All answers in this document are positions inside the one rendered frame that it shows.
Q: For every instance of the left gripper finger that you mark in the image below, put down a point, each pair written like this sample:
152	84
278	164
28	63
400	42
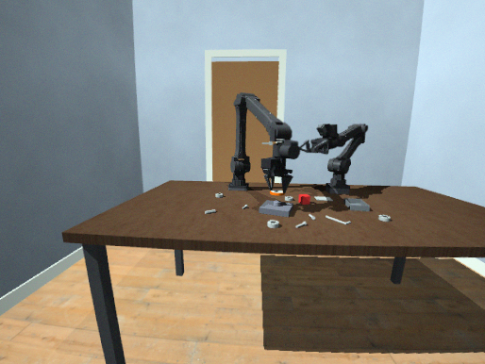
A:
307	146
325	147

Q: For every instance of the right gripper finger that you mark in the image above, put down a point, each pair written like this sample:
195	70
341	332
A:
267	176
284	184

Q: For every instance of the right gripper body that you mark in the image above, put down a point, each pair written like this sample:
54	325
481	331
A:
283	174

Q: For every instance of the white round plate with orange rim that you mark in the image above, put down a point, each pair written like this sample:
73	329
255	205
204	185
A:
277	192

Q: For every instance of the white flat plate with small holes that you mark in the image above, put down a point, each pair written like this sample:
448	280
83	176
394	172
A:
318	198

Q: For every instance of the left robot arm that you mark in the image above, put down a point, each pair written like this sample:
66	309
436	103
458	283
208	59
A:
339	166

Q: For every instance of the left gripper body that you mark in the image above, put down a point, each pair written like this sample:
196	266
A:
314	144

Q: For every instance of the white open rectangular tray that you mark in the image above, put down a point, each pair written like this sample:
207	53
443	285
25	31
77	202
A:
353	204

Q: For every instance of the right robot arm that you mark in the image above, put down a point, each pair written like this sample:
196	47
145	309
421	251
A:
286	149

